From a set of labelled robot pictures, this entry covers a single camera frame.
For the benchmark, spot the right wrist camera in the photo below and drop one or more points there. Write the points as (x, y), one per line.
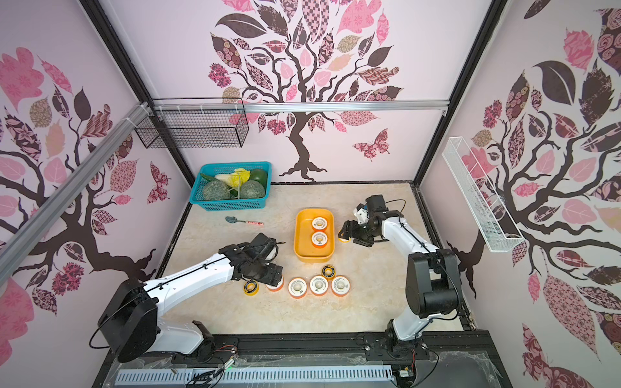
(361, 214)

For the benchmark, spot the green round melon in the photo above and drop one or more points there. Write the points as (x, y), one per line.
(215, 191)
(252, 190)

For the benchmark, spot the spoon with pink handle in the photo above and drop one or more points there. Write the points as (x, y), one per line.
(234, 220)

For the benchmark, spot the black yellow tape roll right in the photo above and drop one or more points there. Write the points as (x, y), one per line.
(328, 272)

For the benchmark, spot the teal plastic basket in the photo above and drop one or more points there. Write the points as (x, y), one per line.
(208, 172)

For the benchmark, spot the white cable duct strip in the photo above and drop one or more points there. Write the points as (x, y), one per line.
(256, 376)

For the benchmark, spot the black wire wall basket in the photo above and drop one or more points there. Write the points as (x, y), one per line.
(194, 123)

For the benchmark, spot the yellow white cabbage toy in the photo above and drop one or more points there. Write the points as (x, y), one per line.
(235, 179)

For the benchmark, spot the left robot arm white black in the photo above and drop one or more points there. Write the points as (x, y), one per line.
(133, 324)

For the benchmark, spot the dark green avocado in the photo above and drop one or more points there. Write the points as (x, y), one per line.
(260, 176)

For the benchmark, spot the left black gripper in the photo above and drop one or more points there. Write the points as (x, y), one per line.
(272, 276)

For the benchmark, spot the green round melon right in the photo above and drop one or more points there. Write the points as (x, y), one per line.
(252, 190)

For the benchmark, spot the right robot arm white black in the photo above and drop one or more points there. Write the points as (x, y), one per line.
(432, 287)

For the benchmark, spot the green round melon left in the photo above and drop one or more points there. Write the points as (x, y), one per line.
(215, 191)

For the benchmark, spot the black yellow tape roll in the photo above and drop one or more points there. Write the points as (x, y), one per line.
(328, 272)
(251, 288)

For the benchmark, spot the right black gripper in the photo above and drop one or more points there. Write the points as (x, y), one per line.
(354, 231)

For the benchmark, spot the orange white tape roll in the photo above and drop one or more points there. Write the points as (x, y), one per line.
(297, 288)
(340, 286)
(319, 240)
(274, 288)
(319, 285)
(319, 224)

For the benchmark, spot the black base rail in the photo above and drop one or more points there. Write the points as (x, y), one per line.
(373, 345)

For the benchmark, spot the black yellow tape roll lower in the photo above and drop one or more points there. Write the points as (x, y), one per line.
(251, 288)

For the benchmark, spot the white wire wall shelf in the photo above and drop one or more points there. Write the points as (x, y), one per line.
(470, 167)

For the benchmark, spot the yellow plastic storage box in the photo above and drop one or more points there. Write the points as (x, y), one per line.
(303, 247)

